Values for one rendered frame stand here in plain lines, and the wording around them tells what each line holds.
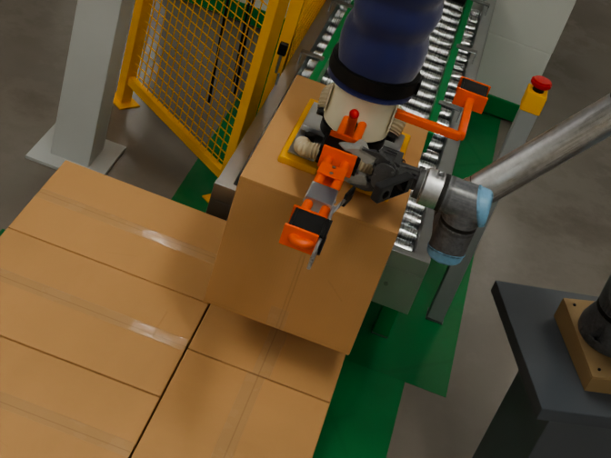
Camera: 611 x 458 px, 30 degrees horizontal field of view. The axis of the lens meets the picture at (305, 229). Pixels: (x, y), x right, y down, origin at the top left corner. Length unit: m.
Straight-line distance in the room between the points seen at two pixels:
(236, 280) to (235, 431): 0.38
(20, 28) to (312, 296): 2.84
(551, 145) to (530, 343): 0.64
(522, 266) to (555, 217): 0.50
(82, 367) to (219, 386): 0.34
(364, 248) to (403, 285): 0.81
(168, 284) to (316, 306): 0.49
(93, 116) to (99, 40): 0.32
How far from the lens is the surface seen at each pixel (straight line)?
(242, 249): 2.82
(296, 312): 2.89
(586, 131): 2.68
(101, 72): 4.26
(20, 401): 2.77
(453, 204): 2.62
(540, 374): 3.02
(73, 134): 4.43
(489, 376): 4.17
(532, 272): 4.80
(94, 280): 3.12
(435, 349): 4.17
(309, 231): 2.33
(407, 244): 3.62
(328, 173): 2.55
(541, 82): 3.78
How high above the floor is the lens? 2.53
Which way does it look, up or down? 34 degrees down
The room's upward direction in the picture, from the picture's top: 19 degrees clockwise
